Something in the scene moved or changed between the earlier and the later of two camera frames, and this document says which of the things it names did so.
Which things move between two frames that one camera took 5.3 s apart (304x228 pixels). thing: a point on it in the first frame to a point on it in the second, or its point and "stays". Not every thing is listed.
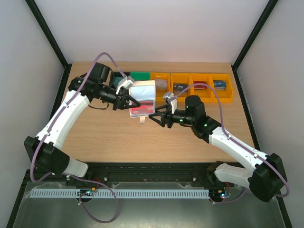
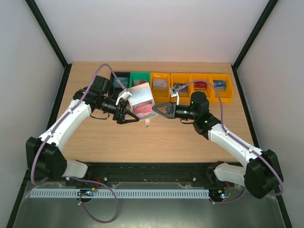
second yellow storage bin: (179, 82) stays
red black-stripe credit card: (147, 107) stays
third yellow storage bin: (204, 92) stays
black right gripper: (166, 118) to (171, 110)
